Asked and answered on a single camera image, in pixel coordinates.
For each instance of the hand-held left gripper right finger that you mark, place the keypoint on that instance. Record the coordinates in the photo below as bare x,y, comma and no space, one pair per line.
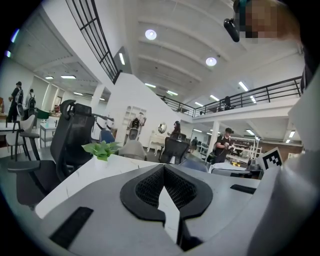
215,190

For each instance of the green potted plant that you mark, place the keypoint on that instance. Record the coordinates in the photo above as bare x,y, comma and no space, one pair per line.
102,150

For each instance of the white side table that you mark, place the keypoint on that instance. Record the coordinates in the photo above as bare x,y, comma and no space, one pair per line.
47,131

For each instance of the white dresser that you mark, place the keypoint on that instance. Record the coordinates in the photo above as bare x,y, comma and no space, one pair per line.
156,141

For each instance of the black mesh office chair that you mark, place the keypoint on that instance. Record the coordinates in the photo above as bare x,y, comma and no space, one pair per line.
175,148
72,140

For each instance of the black balcony railing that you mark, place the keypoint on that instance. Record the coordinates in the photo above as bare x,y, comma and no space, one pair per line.
250,96

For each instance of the blue chair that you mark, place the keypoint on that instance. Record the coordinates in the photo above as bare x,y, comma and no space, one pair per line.
107,137

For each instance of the grey padded chair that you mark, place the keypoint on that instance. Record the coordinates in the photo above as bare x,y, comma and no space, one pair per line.
133,150

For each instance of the white arched shelf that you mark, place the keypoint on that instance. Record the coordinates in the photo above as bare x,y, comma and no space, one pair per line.
131,117

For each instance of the white chair with black legs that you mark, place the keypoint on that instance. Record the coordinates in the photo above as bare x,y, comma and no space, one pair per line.
23,132

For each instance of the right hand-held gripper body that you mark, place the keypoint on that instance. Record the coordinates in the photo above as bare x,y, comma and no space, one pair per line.
287,205

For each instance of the person's head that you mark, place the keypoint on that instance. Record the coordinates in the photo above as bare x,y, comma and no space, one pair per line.
267,17

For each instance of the round ceiling light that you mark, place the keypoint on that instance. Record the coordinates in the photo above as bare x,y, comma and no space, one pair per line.
211,61
150,34

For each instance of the round mirror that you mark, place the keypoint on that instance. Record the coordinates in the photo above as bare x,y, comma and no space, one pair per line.
162,128

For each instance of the black head camera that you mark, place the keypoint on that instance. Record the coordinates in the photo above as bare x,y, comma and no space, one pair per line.
232,28

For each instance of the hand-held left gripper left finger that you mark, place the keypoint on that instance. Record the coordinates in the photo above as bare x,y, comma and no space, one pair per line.
105,215

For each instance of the person's white shirt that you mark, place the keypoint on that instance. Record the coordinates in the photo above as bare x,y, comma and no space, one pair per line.
308,117

